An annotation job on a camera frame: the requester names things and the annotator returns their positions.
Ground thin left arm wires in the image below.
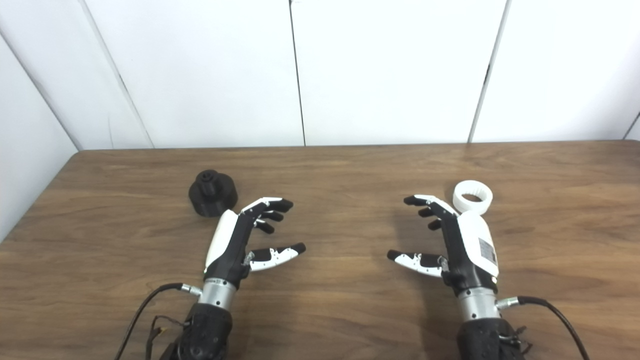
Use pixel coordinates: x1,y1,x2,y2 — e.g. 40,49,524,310
145,315,191,360

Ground thin arm wires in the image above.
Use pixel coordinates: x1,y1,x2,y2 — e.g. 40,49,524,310
500,326,533,356
145,315,191,360

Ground round black plastic part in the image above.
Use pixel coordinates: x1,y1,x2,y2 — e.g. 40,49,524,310
188,169,239,218

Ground thin right arm wires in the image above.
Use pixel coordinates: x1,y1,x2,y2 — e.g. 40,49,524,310
500,326,533,356

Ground white toothed plastic ring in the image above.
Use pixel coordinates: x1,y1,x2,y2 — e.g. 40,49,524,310
452,179,494,216

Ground white and black left hand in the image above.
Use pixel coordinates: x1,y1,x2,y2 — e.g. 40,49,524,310
203,197,307,290

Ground white and black right hand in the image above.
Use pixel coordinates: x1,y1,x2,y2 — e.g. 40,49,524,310
386,194,500,296

